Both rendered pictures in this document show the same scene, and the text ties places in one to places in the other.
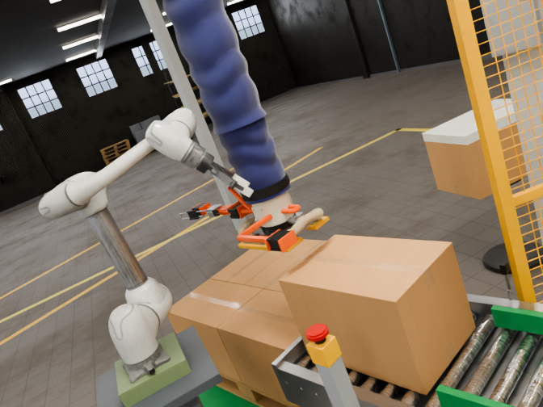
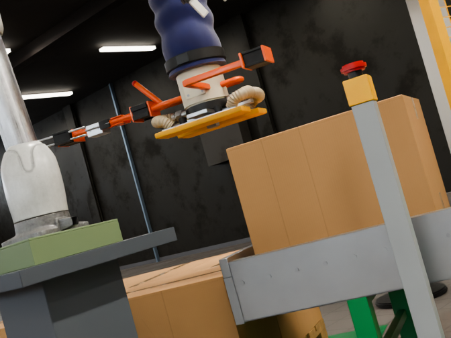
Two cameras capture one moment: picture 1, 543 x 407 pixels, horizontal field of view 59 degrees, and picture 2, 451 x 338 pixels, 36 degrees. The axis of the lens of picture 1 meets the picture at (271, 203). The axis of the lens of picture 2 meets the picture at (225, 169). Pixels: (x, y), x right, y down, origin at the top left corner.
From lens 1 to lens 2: 169 cm
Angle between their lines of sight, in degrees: 36
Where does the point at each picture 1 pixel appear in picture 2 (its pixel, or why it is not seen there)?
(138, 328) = (54, 163)
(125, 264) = (19, 109)
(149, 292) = not seen: hidden behind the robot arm
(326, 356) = (370, 84)
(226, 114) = not seen: outside the picture
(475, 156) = not seen: hidden behind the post
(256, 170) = (198, 25)
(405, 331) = (413, 132)
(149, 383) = (70, 235)
